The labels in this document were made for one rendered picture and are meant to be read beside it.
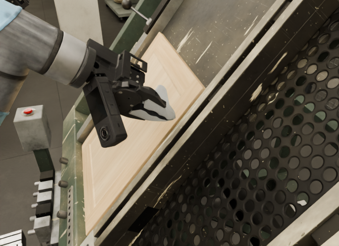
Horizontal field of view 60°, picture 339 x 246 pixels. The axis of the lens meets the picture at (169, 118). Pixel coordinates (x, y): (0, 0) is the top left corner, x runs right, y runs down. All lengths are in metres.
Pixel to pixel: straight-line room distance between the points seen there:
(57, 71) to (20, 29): 0.07
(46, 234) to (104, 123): 0.81
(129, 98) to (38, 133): 1.02
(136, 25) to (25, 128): 0.69
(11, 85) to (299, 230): 0.43
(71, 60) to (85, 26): 4.33
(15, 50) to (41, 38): 0.04
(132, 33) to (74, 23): 3.44
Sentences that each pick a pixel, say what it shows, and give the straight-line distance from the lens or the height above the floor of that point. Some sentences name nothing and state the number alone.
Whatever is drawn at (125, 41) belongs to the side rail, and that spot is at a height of 1.23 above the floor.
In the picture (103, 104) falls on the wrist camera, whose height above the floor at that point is 1.43.
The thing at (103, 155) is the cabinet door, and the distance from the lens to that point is 1.04.
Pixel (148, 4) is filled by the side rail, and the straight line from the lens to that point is 1.33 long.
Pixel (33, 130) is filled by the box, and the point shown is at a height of 0.87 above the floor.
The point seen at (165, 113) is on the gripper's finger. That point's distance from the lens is 0.56.
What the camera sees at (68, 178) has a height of 0.87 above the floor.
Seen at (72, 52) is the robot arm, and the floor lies 1.51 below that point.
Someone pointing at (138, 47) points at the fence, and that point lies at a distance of 1.12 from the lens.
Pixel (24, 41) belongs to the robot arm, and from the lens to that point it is 0.46.
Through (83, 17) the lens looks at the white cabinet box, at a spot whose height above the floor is 0.47.
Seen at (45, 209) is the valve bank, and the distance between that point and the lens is 1.25.
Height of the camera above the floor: 1.68
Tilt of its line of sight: 34 degrees down
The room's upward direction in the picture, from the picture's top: straight up
